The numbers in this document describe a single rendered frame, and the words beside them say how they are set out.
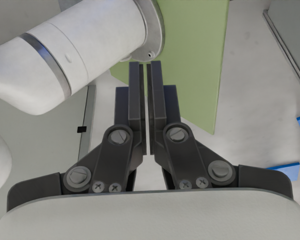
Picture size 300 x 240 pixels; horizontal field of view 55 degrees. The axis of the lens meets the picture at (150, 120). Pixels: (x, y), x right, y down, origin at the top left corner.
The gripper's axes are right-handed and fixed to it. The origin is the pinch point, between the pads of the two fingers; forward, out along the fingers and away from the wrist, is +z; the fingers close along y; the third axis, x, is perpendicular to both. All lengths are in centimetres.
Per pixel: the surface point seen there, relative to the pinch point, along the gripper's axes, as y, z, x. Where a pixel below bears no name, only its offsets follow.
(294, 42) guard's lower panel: 71, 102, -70
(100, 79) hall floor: -30, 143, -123
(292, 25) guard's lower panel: 71, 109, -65
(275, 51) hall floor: 86, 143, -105
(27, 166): -67, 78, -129
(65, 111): -52, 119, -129
